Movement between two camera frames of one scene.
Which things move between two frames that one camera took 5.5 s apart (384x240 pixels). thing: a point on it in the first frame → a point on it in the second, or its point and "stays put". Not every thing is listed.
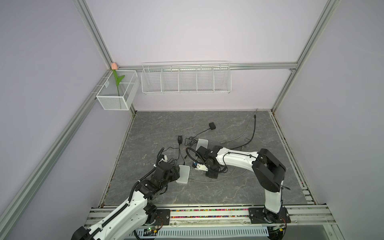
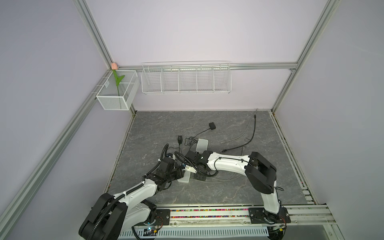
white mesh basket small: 114,98 stays put
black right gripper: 212,175 → 201,177
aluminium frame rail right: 292,158 stays put
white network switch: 184,174 stays put
